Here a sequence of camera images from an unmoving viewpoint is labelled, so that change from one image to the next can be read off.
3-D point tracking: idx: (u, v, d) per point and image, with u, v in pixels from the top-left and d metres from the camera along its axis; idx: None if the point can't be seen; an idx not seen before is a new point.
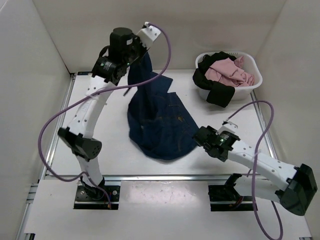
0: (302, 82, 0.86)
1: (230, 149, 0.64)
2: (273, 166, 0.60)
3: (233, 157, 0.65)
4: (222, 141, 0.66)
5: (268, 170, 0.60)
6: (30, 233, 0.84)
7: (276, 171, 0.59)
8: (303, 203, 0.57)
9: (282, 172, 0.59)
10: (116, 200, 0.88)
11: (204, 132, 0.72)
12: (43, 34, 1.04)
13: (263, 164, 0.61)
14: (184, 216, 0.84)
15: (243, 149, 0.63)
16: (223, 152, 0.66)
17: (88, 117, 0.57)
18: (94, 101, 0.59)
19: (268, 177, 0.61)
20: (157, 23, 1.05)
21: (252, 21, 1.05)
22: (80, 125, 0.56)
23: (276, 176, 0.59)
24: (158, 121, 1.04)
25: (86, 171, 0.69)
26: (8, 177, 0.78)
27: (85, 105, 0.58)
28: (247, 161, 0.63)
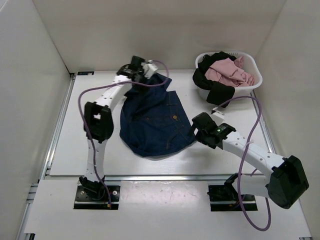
0: (302, 82, 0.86)
1: (225, 138, 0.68)
2: (261, 154, 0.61)
3: (227, 146, 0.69)
4: (219, 131, 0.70)
5: (256, 158, 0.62)
6: (30, 234, 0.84)
7: (264, 160, 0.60)
8: (288, 194, 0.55)
9: (270, 161, 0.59)
10: (116, 200, 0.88)
11: (205, 119, 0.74)
12: (42, 34, 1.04)
13: (253, 153, 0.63)
14: (184, 217, 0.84)
15: (236, 139, 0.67)
16: (219, 142, 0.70)
17: (113, 96, 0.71)
18: (119, 88, 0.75)
19: (258, 166, 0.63)
20: (157, 23, 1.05)
21: (252, 21, 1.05)
22: (106, 100, 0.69)
23: (263, 164, 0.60)
24: (143, 121, 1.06)
25: (93, 157, 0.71)
26: (8, 177, 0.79)
27: (111, 89, 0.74)
28: (239, 150, 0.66)
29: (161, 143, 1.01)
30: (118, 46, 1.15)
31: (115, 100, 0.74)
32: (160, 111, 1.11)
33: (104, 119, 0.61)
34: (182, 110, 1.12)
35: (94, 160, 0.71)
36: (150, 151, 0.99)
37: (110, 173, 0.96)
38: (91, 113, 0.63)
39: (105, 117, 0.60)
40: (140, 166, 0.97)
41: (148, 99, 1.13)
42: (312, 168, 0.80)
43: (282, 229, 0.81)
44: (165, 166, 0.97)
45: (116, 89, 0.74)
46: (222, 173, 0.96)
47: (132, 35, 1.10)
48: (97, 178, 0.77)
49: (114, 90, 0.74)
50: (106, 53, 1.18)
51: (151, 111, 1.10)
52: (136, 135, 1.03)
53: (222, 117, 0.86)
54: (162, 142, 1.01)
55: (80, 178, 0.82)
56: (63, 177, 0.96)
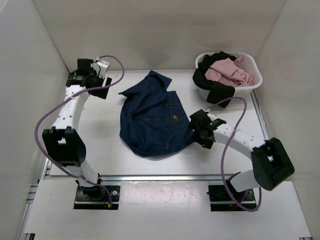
0: (302, 82, 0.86)
1: (215, 129, 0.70)
2: (245, 138, 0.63)
3: (218, 136, 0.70)
4: (211, 124, 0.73)
5: (240, 142, 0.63)
6: (31, 233, 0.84)
7: (247, 143, 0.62)
8: (269, 172, 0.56)
9: (252, 142, 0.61)
10: (116, 200, 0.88)
11: (201, 114, 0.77)
12: (42, 34, 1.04)
13: (237, 137, 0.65)
14: (184, 216, 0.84)
15: (225, 129, 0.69)
16: (211, 135, 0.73)
17: (73, 113, 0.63)
18: (75, 100, 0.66)
19: (243, 150, 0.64)
20: (157, 23, 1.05)
21: (252, 21, 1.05)
22: (66, 120, 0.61)
23: (246, 146, 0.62)
24: (144, 121, 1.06)
25: (81, 174, 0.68)
26: (8, 177, 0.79)
27: (68, 105, 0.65)
28: (226, 139, 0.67)
29: (161, 142, 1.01)
30: (118, 46, 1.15)
31: (76, 116, 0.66)
32: (161, 110, 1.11)
33: (72, 142, 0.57)
34: (183, 110, 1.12)
35: (83, 176, 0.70)
36: (149, 151, 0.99)
37: (110, 173, 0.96)
38: (52, 141, 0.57)
39: (71, 141, 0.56)
40: (141, 166, 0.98)
41: (148, 99, 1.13)
42: (313, 168, 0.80)
43: (282, 228, 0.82)
44: (165, 166, 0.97)
45: (71, 104, 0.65)
46: (222, 173, 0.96)
47: (132, 35, 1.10)
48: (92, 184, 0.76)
49: (72, 104, 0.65)
50: (106, 53, 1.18)
51: (151, 111, 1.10)
52: (137, 135, 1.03)
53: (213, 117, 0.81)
54: (162, 142, 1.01)
55: (77, 182, 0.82)
56: (63, 177, 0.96)
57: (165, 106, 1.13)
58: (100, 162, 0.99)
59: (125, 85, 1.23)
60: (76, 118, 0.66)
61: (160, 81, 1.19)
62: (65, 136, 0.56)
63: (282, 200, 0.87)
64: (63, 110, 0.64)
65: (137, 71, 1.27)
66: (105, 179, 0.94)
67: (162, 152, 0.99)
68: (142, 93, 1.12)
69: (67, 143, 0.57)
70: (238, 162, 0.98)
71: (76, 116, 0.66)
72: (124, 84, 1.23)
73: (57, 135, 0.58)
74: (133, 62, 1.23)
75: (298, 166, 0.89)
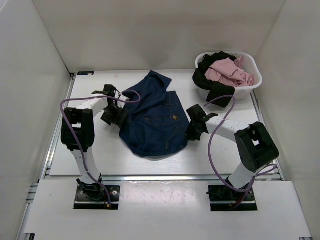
0: (302, 82, 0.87)
1: (207, 121, 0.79)
2: (231, 124, 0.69)
3: (210, 127, 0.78)
4: (205, 117, 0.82)
5: (227, 127, 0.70)
6: (30, 233, 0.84)
7: (234, 127, 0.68)
8: (252, 152, 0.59)
9: (237, 126, 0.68)
10: (116, 200, 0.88)
11: (197, 109, 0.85)
12: (43, 34, 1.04)
13: (225, 124, 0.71)
14: (185, 217, 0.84)
15: (216, 120, 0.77)
16: (205, 128, 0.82)
17: (92, 105, 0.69)
18: (98, 100, 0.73)
19: (230, 135, 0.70)
20: (157, 23, 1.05)
21: (252, 21, 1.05)
22: (85, 106, 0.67)
23: (231, 129, 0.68)
24: (143, 121, 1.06)
25: (85, 163, 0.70)
26: (8, 177, 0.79)
27: (91, 100, 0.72)
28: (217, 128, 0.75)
29: (161, 142, 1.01)
30: (118, 46, 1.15)
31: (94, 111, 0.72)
32: (161, 110, 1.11)
33: (87, 123, 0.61)
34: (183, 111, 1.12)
35: (85, 166, 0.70)
36: (149, 151, 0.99)
37: (111, 173, 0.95)
38: (70, 119, 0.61)
39: (87, 120, 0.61)
40: (141, 166, 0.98)
41: (148, 99, 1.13)
42: (313, 168, 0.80)
43: (282, 229, 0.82)
44: (165, 166, 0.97)
45: (94, 100, 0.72)
46: (222, 173, 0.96)
47: (132, 35, 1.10)
48: (93, 181, 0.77)
49: (94, 101, 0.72)
50: (106, 53, 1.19)
51: (151, 111, 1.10)
52: (136, 135, 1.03)
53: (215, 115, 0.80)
54: (162, 142, 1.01)
55: (78, 181, 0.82)
56: (63, 177, 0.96)
57: (165, 105, 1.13)
58: (100, 162, 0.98)
59: (125, 84, 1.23)
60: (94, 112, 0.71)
61: (160, 82, 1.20)
62: (83, 113, 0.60)
63: (282, 200, 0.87)
64: (85, 102, 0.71)
65: (137, 71, 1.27)
66: (106, 179, 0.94)
67: (161, 151, 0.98)
68: (142, 93, 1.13)
69: (83, 121, 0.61)
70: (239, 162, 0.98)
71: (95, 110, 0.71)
72: (124, 84, 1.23)
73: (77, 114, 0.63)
74: (133, 62, 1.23)
75: (298, 166, 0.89)
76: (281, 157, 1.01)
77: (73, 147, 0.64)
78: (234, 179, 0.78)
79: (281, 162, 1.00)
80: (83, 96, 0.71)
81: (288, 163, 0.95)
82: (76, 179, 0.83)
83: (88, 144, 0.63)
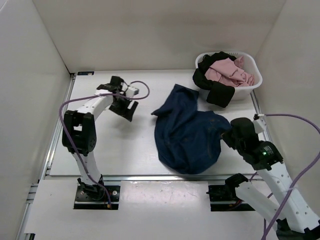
0: (302, 82, 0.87)
1: (268, 169, 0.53)
2: (299, 207, 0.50)
3: (262, 173, 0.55)
4: (264, 154, 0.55)
5: (272, 179, 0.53)
6: (31, 233, 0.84)
7: (281, 183, 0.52)
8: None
9: (306, 219, 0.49)
10: (116, 200, 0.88)
11: (247, 127, 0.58)
12: (42, 34, 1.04)
13: (272, 172, 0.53)
14: (184, 216, 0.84)
15: (280, 175, 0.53)
16: (256, 164, 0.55)
17: (95, 105, 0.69)
18: (101, 98, 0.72)
19: (286, 213, 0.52)
20: (157, 23, 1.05)
21: (252, 21, 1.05)
22: (88, 108, 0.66)
23: (296, 219, 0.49)
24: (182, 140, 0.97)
25: (85, 166, 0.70)
26: (8, 177, 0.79)
27: (94, 100, 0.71)
28: (276, 189, 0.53)
29: (204, 151, 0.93)
30: (118, 46, 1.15)
31: (98, 110, 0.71)
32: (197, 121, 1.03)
33: (88, 127, 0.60)
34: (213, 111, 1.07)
35: (86, 169, 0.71)
36: (198, 168, 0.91)
37: (111, 173, 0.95)
38: (71, 123, 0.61)
39: (88, 125, 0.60)
40: (141, 166, 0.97)
41: (182, 114, 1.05)
42: (313, 168, 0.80)
43: None
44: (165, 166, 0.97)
45: (98, 99, 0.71)
46: (222, 173, 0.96)
47: (132, 35, 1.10)
48: (93, 182, 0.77)
49: (97, 100, 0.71)
50: (105, 53, 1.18)
51: (188, 127, 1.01)
52: (180, 155, 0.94)
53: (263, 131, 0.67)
54: (204, 150, 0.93)
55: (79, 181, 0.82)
56: (63, 177, 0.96)
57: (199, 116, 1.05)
58: (100, 162, 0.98)
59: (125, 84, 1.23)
60: (97, 111, 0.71)
61: (188, 94, 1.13)
62: (85, 118, 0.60)
63: None
64: (88, 102, 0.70)
65: (137, 71, 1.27)
66: (106, 179, 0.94)
67: (208, 160, 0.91)
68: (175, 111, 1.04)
69: (83, 126, 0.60)
70: (239, 162, 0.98)
71: (98, 110, 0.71)
72: None
73: (78, 117, 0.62)
74: (133, 62, 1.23)
75: (297, 166, 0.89)
76: None
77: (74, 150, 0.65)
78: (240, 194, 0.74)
79: None
80: (83, 96, 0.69)
81: (288, 164, 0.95)
82: (77, 178, 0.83)
83: (90, 147, 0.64)
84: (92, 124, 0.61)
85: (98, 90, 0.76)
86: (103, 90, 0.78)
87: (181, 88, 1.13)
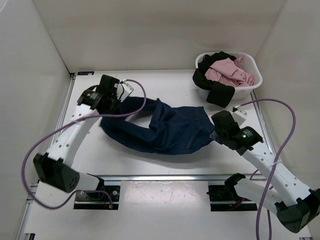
0: (302, 82, 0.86)
1: (250, 149, 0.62)
2: (287, 180, 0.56)
3: (248, 156, 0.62)
4: (244, 137, 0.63)
5: (256, 157, 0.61)
6: (30, 233, 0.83)
7: (265, 160, 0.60)
8: (300, 225, 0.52)
9: (295, 190, 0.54)
10: (116, 200, 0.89)
11: (228, 119, 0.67)
12: (42, 34, 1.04)
13: (254, 151, 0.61)
14: (185, 216, 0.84)
15: (263, 153, 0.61)
16: (240, 148, 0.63)
17: (70, 141, 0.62)
18: (78, 125, 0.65)
19: (279, 191, 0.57)
20: (157, 23, 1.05)
21: (252, 21, 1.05)
22: (61, 149, 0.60)
23: (288, 192, 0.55)
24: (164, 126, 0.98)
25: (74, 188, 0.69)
26: (8, 176, 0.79)
27: (70, 130, 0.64)
28: (263, 167, 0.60)
29: (184, 141, 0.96)
30: (118, 46, 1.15)
31: (77, 140, 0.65)
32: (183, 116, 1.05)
33: (59, 177, 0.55)
34: (203, 113, 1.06)
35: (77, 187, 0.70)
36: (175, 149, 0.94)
37: (110, 173, 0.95)
38: (42, 172, 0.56)
39: (59, 175, 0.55)
40: (141, 166, 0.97)
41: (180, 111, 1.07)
42: (313, 168, 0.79)
43: (282, 229, 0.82)
44: (165, 166, 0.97)
45: (75, 130, 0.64)
46: (222, 173, 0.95)
47: (132, 35, 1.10)
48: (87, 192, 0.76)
49: (71, 132, 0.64)
50: (105, 53, 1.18)
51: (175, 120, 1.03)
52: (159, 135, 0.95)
53: (245, 117, 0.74)
54: (185, 140, 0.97)
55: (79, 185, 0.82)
56: None
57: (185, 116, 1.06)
58: (100, 162, 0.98)
59: None
60: (76, 143, 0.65)
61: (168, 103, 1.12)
62: (54, 168, 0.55)
63: None
64: (62, 136, 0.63)
65: (137, 71, 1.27)
66: (105, 179, 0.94)
67: (184, 150, 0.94)
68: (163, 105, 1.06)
69: (56, 176, 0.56)
70: (239, 163, 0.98)
71: (77, 141, 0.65)
72: None
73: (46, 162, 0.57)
74: (133, 62, 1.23)
75: (297, 166, 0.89)
76: (281, 157, 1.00)
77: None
78: (244, 190, 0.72)
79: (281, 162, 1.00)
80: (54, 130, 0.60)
81: (288, 164, 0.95)
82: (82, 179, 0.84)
83: (70, 187, 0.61)
84: (66, 171, 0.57)
85: (79, 109, 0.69)
86: (84, 106, 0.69)
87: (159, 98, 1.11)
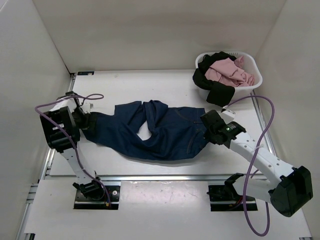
0: (302, 82, 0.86)
1: (234, 138, 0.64)
2: (270, 161, 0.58)
3: (234, 146, 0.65)
4: (228, 130, 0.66)
5: (240, 145, 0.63)
6: (31, 233, 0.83)
7: (248, 146, 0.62)
8: (291, 205, 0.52)
9: (279, 169, 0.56)
10: (116, 200, 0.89)
11: (214, 116, 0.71)
12: (42, 34, 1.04)
13: (238, 140, 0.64)
14: (185, 216, 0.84)
15: (246, 141, 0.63)
16: (226, 141, 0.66)
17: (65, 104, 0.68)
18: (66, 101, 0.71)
19: (266, 173, 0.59)
20: (157, 23, 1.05)
21: (251, 21, 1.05)
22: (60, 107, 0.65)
23: (272, 172, 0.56)
24: (161, 130, 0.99)
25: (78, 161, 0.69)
26: (8, 176, 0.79)
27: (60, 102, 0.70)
28: (247, 153, 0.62)
29: (183, 146, 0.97)
30: (118, 46, 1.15)
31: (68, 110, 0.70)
32: (180, 120, 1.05)
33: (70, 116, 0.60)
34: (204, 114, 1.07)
35: (80, 164, 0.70)
36: (173, 156, 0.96)
37: (110, 173, 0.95)
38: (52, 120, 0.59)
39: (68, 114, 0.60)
40: (141, 166, 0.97)
41: (180, 112, 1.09)
42: (312, 169, 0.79)
43: (282, 229, 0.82)
44: (165, 166, 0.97)
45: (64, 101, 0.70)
46: (222, 173, 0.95)
47: (132, 35, 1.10)
48: (90, 178, 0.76)
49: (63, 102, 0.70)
50: (105, 52, 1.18)
51: (169, 125, 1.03)
52: (160, 142, 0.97)
53: (233, 116, 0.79)
54: (183, 145, 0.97)
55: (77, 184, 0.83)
56: (63, 177, 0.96)
57: (181, 118, 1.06)
58: (100, 163, 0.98)
59: (125, 85, 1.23)
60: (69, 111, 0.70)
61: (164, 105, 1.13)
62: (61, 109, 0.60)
63: None
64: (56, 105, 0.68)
65: (137, 71, 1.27)
66: (105, 179, 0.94)
67: (183, 155, 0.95)
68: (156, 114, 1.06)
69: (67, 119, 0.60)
70: (238, 162, 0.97)
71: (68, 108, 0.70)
72: (124, 84, 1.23)
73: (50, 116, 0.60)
74: (132, 62, 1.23)
75: (297, 166, 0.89)
76: (281, 157, 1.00)
77: (64, 148, 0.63)
78: (238, 187, 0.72)
79: None
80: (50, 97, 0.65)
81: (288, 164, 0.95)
82: (73, 184, 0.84)
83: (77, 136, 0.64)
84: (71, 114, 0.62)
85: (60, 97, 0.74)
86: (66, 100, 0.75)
87: (154, 102, 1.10)
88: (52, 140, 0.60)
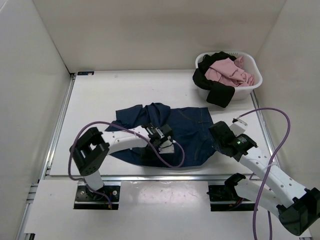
0: (302, 81, 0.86)
1: (245, 153, 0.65)
2: (282, 180, 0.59)
3: (246, 162, 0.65)
4: (239, 143, 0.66)
5: (251, 162, 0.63)
6: (30, 233, 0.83)
7: (260, 163, 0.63)
8: (301, 225, 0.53)
9: (291, 190, 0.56)
10: (116, 200, 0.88)
11: (224, 127, 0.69)
12: (42, 34, 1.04)
13: (249, 156, 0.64)
14: (185, 216, 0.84)
15: (257, 157, 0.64)
16: (236, 154, 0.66)
17: (121, 141, 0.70)
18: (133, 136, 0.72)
19: (277, 192, 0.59)
20: (156, 22, 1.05)
21: (251, 21, 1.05)
22: (112, 139, 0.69)
23: (284, 192, 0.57)
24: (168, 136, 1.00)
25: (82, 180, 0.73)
26: (8, 176, 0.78)
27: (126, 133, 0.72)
28: (258, 170, 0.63)
29: (191, 152, 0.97)
30: (118, 46, 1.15)
31: (122, 145, 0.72)
32: (183, 123, 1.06)
33: (94, 154, 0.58)
34: (207, 113, 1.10)
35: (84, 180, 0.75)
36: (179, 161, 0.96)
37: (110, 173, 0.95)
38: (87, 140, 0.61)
39: (95, 151, 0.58)
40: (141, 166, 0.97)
41: (184, 112, 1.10)
42: (312, 169, 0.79)
43: (282, 229, 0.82)
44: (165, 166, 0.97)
45: (130, 136, 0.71)
46: (222, 173, 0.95)
47: (132, 35, 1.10)
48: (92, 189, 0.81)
49: (128, 135, 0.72)
50: (105, 52, 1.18)
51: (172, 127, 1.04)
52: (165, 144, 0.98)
53: (244, 127, 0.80)
54: (191, 152, 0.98)
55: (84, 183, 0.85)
56: (63, 177, 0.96)
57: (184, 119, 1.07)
58: None
59: (125, 85, 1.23)
60: (120, 146, 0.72)
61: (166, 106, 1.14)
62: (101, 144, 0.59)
63: None
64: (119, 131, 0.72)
65: (137, 71, 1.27)
66: (105, 179, 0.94)
67: (191, 162, 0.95)
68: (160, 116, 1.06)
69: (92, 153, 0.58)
70: (239, 162, 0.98)
71: (121, 145, 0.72)
72: (124, 84, 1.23)
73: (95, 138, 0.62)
74: (132, 62, 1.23)
75: (297, 166, 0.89)
76: (281, 157, 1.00)
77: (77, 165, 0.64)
78: (240, 189, 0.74)
79: (280, 162, 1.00)
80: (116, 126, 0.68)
81: (288, 164, 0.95)
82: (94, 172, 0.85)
83: (84, 172, 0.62)
84: (99, 156, 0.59)
85: (141, 128, 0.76)
86: (144, 130, 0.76)
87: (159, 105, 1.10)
88: (78, 146, 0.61)
